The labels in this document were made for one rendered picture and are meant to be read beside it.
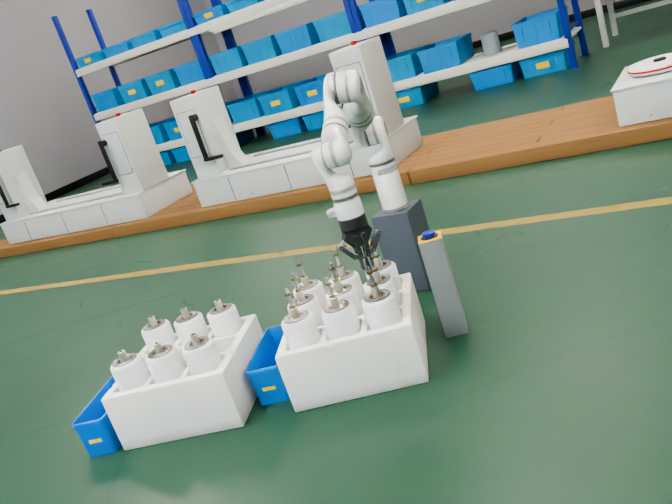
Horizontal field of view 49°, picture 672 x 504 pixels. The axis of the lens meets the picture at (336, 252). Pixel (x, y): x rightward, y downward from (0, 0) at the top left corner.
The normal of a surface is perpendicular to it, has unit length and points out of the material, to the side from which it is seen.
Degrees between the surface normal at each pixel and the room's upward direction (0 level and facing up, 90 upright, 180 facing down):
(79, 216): 90
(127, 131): 90
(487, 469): 0
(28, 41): 90
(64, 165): 90
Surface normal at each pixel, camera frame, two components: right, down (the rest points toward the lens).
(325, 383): -0.09, 0.33
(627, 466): -0.30, -0.91
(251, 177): -0.44, 0.40
